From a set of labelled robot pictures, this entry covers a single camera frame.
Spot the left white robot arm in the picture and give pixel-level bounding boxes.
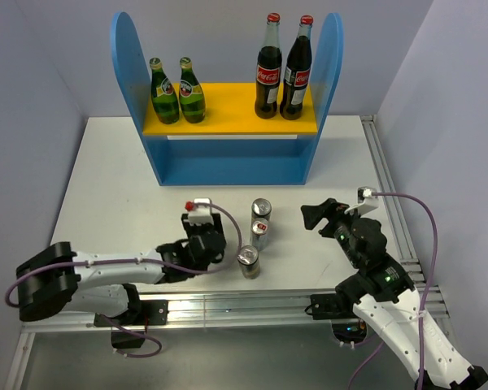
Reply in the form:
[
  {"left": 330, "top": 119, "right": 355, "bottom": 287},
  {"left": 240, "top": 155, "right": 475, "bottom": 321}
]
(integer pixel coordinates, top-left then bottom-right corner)
[{"left": 16, "top": 209, "right": 226, "bottom": 324}]

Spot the right cola glass bottle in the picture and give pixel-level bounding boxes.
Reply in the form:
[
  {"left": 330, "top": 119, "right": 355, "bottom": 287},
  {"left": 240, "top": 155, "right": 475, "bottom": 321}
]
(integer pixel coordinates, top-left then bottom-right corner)
[{"left": 280, "top": 15, "right": 314, "bottom": 120}]

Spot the silver can red logo middle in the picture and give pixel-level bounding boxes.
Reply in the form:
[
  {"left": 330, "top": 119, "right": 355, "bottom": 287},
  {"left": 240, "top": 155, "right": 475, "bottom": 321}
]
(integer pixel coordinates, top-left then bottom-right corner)
[{"left": 250, "top": 218, "right": 269, "bottom": 251}]

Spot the front aluminium rail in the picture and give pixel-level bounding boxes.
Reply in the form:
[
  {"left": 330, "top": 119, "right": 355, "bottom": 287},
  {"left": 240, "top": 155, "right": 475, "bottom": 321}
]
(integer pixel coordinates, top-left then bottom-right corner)
[{"left": 3, "top": 286, "right": 451, "bottom": 390}]

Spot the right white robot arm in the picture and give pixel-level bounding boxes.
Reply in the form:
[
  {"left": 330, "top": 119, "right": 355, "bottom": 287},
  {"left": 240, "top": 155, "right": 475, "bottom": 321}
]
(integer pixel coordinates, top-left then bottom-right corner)
[{"left": 301, "top": 198, "right": 488, "bottom": 389}]

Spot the rear dark beverage can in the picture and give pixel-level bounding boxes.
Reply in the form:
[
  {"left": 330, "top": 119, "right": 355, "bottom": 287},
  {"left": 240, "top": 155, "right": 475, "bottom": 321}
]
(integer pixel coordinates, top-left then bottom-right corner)
[{"left": 251, "top": 198, "right": 272, "bottom": 222}]

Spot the aluminium rail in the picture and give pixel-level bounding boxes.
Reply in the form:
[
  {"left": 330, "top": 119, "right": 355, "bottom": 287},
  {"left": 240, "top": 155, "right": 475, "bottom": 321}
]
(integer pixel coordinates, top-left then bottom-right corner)
[
  {"left": 359, "top": 115, "right": 424, "bottom": 277},
  {"left": 3, "top": 286, "right": 451, "bottom": 390}
]

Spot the left cola glass bottle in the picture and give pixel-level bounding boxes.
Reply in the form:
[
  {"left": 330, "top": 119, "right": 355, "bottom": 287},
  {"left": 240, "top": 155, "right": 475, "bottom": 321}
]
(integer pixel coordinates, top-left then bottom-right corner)
[{"left": 255, "top": 12, "right": 282, "bottom": 119}]

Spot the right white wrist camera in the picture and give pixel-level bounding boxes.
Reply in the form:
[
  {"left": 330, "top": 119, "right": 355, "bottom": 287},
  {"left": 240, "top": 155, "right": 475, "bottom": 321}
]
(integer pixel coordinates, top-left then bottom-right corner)
[{"left": 345, "top": 187, "right": 379, "bottom": 216}]

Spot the green glass bottle front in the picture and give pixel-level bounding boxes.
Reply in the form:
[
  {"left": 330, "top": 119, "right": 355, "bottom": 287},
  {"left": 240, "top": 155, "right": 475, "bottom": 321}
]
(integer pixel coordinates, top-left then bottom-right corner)
[{"left": 179, "top": 57, "right": 206, "bottom": 124}]

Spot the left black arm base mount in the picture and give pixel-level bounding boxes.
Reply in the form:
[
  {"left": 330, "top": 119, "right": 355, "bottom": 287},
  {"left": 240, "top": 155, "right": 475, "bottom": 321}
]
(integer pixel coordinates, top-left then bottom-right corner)
[{"left": 94, "top": 300, "right": 168, "bottom": 352}]

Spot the blue and yellow wooden shelf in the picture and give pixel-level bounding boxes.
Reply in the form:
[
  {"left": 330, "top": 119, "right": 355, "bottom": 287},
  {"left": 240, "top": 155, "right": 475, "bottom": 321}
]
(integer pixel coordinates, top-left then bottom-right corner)
[{"left": 110, "top": 11, "right": 343, "bottom": 186}]

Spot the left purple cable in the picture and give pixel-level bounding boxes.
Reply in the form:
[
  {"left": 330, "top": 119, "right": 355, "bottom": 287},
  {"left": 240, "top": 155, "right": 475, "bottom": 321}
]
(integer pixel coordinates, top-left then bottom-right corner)
[{"left": 4, "top": 201, "right": 243, "bottom": 358}]

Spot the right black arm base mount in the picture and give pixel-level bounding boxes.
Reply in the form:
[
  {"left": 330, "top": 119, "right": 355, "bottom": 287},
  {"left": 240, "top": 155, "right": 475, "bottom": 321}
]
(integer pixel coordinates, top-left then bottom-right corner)
[{"left": 304, "top": 293, "right": 368, "bottom": 347}]

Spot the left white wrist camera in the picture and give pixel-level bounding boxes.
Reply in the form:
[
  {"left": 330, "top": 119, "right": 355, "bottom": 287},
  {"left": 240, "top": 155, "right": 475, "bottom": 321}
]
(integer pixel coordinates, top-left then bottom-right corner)
[{"left": 185, "top": 198, "right": 213, "bottom": 225}]

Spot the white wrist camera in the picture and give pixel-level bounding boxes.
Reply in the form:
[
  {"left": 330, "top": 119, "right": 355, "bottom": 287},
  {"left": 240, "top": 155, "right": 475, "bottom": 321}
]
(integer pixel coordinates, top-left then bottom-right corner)
[
  {"left": 345, "top": 187, "right": 379, "bottom": 216},
  {"left": 185, "top": 198, "right": 213, "bottom": 225}
]

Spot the green glass bottle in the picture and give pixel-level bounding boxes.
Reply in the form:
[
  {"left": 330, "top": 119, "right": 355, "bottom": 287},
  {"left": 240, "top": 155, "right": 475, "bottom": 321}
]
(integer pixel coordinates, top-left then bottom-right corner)
[
  {"left": 149, "top": 57, "right": 180, "bottom": 124},
  {"left": 179, "top": 57, "right": 206, "bottom": 124}
]

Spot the front dark gold beverage can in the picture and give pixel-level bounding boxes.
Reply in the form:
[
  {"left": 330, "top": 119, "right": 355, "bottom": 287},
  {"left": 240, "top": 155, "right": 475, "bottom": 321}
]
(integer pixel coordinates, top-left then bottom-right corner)
[{"left": 237, "top": 245, "right": 260, "bottom": 280}]

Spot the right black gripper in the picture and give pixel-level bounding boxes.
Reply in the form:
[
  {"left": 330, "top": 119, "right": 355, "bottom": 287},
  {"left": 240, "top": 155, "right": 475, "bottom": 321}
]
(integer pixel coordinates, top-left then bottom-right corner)
[{"left": 299, "top": 197, "right": 366, "bottom": 267}]

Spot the cola glass bottle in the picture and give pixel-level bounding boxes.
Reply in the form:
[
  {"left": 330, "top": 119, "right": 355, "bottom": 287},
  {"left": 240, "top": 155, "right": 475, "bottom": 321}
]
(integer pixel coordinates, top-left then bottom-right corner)
[
  {"left": 280, "top": 15, "right": 314, "bottom": 120},
  {"left": 255, "top": 12, "right": 282, "bottom": 119}
]

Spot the right side aluminium rail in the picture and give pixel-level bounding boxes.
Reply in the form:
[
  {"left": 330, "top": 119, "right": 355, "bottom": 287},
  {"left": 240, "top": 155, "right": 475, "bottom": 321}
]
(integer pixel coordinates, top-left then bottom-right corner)
[{"left": 359, "top": 115, "right": 424, "bottom": 277}]

